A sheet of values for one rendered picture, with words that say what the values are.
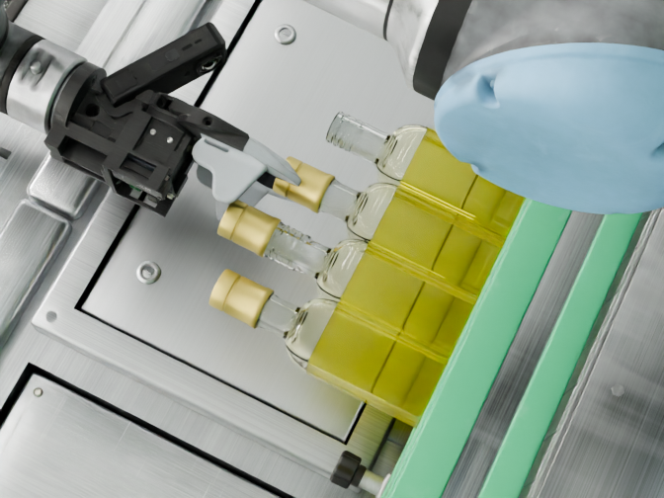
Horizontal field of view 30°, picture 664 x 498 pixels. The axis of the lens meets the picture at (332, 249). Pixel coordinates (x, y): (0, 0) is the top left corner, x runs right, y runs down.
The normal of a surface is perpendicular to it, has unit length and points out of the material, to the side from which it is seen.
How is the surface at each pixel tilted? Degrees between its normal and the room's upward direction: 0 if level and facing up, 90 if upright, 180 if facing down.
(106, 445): 90
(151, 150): 90
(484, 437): 90
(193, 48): 91
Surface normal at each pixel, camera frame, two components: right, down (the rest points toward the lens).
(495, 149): -0.35, 0.89
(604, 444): 0.06, -0.32
